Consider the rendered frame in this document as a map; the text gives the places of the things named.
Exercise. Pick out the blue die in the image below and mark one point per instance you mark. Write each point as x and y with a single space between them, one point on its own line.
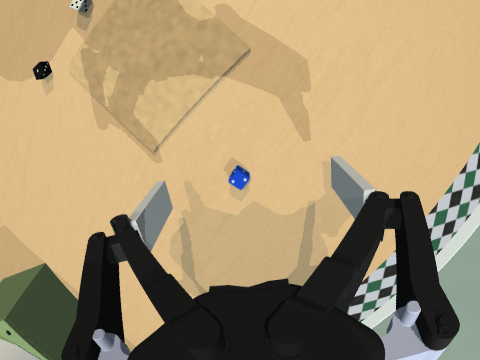
239 177

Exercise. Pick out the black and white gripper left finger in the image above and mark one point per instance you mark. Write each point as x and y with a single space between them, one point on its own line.
97 333

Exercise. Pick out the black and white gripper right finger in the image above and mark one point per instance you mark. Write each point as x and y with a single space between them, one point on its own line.
425 324

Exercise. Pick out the tan square mat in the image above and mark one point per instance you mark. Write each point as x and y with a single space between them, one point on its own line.
150 61

